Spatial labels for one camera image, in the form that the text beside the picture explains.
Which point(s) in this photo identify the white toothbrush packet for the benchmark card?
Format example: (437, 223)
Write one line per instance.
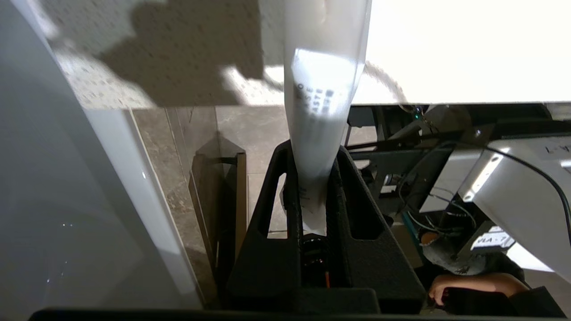
(321, 111)

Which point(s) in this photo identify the bare person forearm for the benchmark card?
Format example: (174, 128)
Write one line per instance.
(495, 282)

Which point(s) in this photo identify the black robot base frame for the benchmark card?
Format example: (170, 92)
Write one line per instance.
(383, 156)

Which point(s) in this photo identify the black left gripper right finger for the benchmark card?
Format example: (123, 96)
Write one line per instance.
(379, 267)

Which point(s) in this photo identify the brown wooden stand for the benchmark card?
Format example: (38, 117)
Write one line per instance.
(227, 200)

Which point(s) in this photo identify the white robot torso casing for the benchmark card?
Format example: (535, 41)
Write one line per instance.
(522, 196)

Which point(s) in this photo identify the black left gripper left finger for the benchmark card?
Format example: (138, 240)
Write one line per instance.
(267, 267)

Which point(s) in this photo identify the bare person hand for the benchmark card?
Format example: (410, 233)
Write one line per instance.
(444, 285)

